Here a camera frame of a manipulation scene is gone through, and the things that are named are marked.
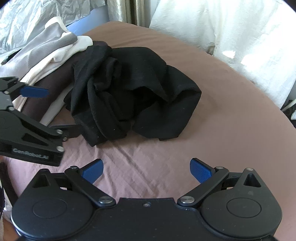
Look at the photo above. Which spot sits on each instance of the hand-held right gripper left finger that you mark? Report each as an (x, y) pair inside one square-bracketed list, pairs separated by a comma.
[(93, 171)]

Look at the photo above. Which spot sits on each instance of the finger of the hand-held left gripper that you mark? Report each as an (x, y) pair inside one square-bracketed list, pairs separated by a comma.
[(69, 131), (34, 92)]

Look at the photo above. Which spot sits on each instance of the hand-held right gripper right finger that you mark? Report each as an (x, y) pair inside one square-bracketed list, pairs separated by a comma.
[(200, 170)]

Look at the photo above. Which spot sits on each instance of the black garment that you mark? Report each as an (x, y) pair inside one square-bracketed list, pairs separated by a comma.
[(129, 88)]

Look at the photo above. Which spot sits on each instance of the dark brown folded garment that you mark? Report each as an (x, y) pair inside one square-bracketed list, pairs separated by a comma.
[(53, 78)]

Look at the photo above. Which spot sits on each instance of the white folded garment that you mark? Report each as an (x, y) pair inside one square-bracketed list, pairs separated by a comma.
[(57, 104)]

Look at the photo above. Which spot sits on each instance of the grey folded garment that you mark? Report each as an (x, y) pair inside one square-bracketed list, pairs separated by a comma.
[(34, 48)]

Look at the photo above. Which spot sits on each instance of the silver crinkled plastic sheet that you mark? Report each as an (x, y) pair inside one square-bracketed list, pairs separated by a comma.
[(27, 18)]

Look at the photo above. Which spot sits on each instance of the blue cloth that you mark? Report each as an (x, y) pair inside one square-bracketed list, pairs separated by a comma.
[(92, 22)]

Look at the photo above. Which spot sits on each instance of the beige curtain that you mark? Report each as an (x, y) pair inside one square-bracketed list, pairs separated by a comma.
[(131, 11)]

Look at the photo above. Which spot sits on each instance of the white quilt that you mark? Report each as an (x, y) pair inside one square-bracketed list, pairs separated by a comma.
[(231, 30)]

